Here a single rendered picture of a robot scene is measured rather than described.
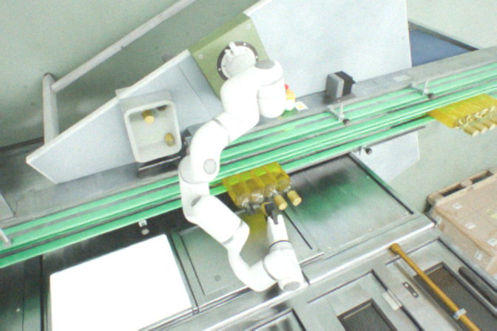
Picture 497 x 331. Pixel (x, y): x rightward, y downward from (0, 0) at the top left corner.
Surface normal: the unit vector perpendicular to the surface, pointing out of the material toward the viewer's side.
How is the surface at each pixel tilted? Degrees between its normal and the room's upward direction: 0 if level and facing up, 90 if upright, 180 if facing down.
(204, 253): 90
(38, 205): 90
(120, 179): 90
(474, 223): 87
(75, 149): 0
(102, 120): 0
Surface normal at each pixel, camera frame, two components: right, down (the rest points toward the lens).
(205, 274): -0.02, -0.79
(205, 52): 0.38, 0.57
